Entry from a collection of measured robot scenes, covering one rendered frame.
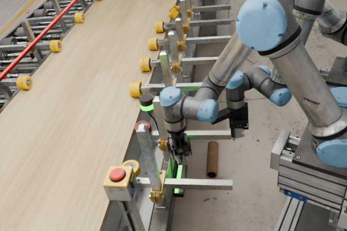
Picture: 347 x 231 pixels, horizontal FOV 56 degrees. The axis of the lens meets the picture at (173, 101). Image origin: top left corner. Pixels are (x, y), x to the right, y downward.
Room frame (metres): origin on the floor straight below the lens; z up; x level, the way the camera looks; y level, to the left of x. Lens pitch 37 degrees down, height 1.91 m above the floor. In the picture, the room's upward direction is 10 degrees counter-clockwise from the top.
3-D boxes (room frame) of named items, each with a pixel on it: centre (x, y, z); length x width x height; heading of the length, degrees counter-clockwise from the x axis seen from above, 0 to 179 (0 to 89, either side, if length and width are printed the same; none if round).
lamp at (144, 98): (1.12, 0.11, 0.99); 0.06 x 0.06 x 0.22; 76
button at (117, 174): (0.62, 0.19, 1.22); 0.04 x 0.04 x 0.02
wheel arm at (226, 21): (2.11, -0.23, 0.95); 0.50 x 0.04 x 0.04; 76
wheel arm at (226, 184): (0.89, 0.03, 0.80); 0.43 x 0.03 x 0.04; 76
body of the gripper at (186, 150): (0.88, 0.01, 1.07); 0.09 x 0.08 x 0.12; 6
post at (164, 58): (1.36, 0.01, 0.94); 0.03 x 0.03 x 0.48; 76
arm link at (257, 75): (1.09, -0.36, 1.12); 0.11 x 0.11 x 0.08; 20
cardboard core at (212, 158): (1.68, -0.22, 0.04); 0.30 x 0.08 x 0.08; 166
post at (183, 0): (2.09, -0.17, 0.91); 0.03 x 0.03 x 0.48; 76
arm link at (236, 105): (1.08, -0.26, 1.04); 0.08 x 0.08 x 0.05
